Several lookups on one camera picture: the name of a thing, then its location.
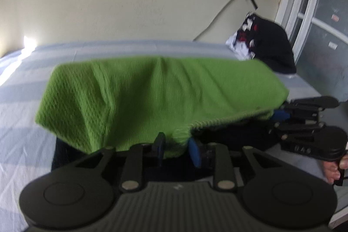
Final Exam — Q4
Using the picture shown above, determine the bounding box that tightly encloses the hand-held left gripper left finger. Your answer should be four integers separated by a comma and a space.
73, 132, 167, 192

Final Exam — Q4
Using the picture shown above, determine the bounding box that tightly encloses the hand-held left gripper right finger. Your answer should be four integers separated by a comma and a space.
187, 137, 284, 191

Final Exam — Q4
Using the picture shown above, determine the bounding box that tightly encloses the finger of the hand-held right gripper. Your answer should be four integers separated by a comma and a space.
268, 122, 327, 140
273, 96, 340, 125

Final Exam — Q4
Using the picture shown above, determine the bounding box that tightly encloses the navy and green knit sweater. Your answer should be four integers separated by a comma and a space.
35, 57, 289, 170

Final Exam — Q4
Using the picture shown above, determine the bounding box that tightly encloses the person's right hand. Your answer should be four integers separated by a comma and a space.
323, 154, 348, 185

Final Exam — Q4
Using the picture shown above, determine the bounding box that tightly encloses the white crumpled cloth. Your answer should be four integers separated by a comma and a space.
225, 33, 256, 61

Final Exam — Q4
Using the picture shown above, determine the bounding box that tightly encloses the white power cable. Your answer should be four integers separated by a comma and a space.
193, 0, 248, 42

